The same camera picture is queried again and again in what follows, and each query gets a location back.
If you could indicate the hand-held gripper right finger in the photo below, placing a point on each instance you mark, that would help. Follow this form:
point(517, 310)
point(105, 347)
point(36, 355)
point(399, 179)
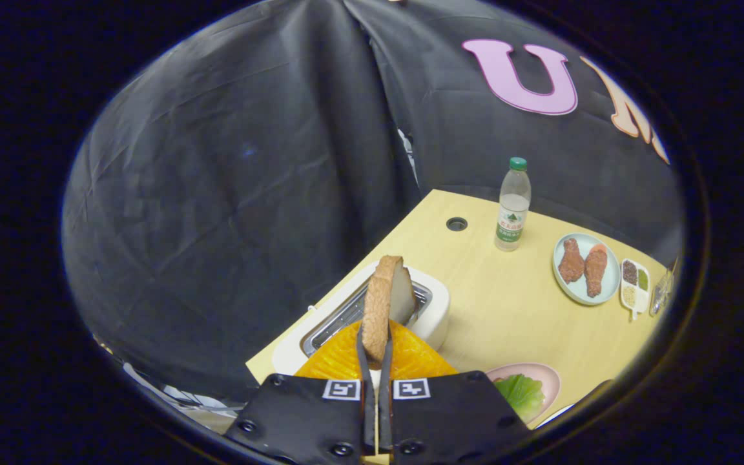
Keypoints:
point(385, 381)

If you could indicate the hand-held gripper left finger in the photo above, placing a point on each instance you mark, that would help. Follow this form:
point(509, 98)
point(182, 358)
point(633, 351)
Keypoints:
point(367, 381)

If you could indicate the toasted bread slice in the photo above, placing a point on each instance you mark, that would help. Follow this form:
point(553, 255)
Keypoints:
point(378, 310)

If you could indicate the green lettuce leaf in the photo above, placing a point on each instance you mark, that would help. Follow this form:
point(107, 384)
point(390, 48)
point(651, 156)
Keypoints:
point(520, 394)

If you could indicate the white toaster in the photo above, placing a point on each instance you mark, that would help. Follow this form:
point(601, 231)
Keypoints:
point(433, 316)

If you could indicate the pink round plate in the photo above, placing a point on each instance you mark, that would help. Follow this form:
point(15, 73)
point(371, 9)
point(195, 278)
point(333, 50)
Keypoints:
point(543, 378)

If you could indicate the white round plate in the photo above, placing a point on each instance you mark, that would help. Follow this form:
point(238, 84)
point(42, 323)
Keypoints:
point(556, 413)

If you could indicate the clear water bottle green cap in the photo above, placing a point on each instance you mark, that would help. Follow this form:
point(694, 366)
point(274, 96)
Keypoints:
point(513, 219)

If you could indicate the pale green oval plate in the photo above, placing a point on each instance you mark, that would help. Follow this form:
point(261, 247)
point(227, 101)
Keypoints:
point(580, 294)

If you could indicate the brown meat piece orange tip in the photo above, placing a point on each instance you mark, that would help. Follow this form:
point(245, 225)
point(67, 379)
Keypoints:
point(595, 271)

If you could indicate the white divided condiment dish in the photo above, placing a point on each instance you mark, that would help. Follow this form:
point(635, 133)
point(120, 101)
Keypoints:
point(642, 297)

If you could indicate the clear glass container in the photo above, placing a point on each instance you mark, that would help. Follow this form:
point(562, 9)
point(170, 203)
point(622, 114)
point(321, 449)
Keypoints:
point(661, 294)

